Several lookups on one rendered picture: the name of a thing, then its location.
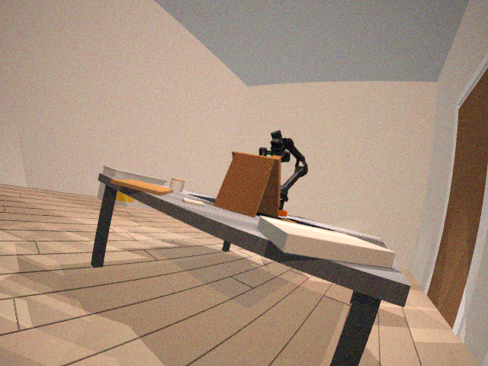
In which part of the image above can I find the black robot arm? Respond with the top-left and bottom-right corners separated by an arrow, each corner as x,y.
271,130 -> 308,211

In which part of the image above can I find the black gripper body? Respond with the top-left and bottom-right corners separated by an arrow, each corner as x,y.
259,146 -> 291,162

